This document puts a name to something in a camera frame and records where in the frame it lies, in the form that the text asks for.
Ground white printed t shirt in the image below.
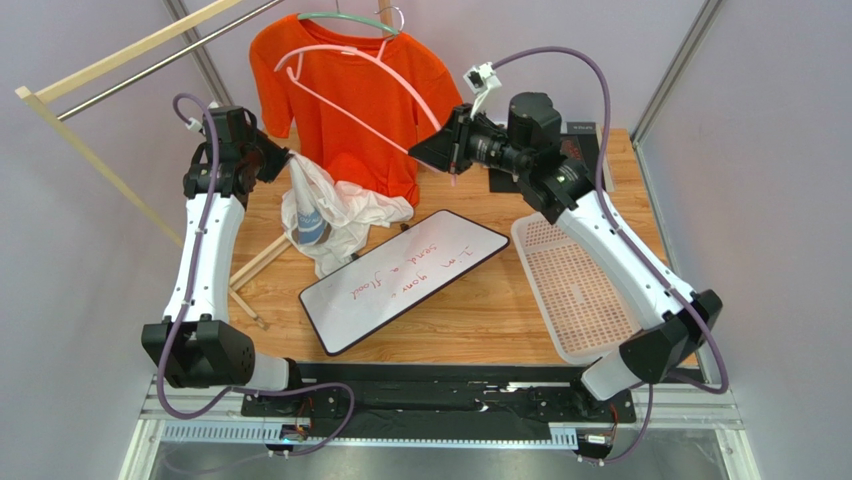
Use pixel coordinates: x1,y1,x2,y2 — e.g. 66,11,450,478
281,153,414,278

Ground pink clothes hanger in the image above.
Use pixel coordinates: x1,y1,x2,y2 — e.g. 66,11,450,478
274,6,461,188

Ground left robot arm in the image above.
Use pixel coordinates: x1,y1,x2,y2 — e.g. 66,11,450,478
141,106,294,391

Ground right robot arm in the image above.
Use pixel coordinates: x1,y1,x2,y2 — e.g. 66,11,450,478
408,92,723,401

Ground orange t shirt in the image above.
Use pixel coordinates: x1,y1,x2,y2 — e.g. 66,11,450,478
249,13,465,209

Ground green clothes hanger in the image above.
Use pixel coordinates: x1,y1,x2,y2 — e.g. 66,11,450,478
297,1,404,37

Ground dark red cover book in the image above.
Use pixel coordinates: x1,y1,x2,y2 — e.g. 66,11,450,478
561,135,585,162

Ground large black book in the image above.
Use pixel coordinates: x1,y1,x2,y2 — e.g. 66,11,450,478
488,121,602,193

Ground whiteboard with red writing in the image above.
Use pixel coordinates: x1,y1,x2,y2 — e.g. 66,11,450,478
299,210,510,356

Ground white plastic basket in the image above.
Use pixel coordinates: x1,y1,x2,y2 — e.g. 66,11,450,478
511,213,646,366

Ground wooden clothes rack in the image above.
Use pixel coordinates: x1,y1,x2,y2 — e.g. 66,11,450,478
14,0,397,332

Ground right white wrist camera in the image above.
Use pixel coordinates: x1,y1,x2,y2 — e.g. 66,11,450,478
463,62,502,117

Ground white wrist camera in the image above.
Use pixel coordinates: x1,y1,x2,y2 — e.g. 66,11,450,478
463,62,502,117
185,101,220,134

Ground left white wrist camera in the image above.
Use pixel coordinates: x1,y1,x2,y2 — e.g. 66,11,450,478
185,101,220,134

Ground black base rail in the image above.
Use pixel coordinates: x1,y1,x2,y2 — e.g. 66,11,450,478
241,363,641,458

